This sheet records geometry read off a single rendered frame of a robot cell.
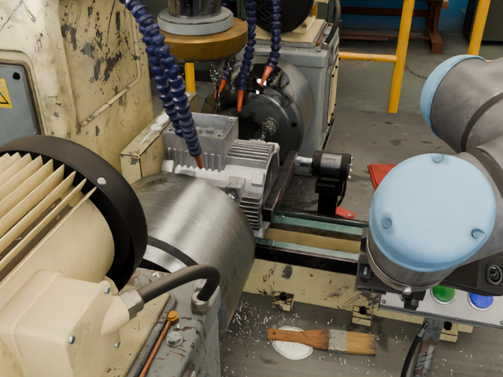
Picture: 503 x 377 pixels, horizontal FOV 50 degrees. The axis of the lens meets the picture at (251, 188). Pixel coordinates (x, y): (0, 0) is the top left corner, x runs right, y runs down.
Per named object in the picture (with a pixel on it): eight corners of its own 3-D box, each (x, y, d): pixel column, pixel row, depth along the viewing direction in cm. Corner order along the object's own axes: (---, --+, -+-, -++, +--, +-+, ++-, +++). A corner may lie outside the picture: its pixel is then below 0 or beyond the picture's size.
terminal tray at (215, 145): (165, 165, 105) (161, 132, 101) (184, 141, 113) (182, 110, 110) (224, 173, 102) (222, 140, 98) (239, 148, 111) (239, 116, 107)
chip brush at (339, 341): (266, 345, 102) (266, 342, 101) (269, 325, 106) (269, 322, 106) (376, 357, 100) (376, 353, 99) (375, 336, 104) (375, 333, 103)
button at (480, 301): (467, 307, 76) (470, 305, 74) (468, 286, 77) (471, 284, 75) (489, 311, 75) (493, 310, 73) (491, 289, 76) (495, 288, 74)
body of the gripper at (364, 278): (361, 235, 71) (365, 209, 59) (430, 246, 69) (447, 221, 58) (353, 294, 69) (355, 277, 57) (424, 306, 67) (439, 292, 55)
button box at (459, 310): (376, 309, 82) (379, 305, 77) (382, 263, 84) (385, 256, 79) (497, 330, 78) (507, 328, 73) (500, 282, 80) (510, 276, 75)
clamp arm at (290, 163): (286, 161, 121) (258, 221, 100) (287, 149, 120) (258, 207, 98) (302, 163, 121) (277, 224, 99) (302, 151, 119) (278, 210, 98)
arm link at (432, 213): (530, 233, 39) (401, 282, 40) (488, 265, 51) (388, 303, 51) (470, 126, 43) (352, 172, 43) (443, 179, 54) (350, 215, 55)
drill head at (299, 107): (189, 186, 128) (183, 87, 115) (237, 117, 162) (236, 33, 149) (293, 200, 123) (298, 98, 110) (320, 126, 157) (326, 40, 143)
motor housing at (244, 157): (163, 241, 109) (154, 159, 99) (194, 192, 125) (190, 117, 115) (258, 257, 105) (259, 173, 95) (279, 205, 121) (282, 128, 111)
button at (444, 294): (430, 301, 77) (432, 299, 75) (432, 280, 78) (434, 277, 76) (452, 304, 76) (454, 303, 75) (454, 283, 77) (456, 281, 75)
